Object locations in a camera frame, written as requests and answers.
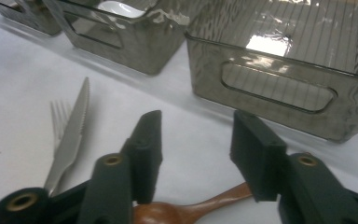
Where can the metal knife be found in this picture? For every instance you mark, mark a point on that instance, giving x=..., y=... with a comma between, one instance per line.
x=73, y=137

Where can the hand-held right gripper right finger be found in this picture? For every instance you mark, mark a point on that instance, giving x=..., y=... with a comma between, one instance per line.
x=258, y=155

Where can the metal fork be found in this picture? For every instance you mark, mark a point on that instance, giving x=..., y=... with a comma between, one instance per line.
x=59, y=118

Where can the smoky clear plastic bin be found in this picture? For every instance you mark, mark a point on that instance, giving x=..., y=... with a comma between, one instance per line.
x=149, y=43
x=348, y=109
x=34, y=18

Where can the brown wooden spoon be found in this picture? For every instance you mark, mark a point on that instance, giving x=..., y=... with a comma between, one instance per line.
x=167, y=213

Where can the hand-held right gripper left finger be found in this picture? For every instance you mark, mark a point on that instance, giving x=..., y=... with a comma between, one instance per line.
x=146, y=155

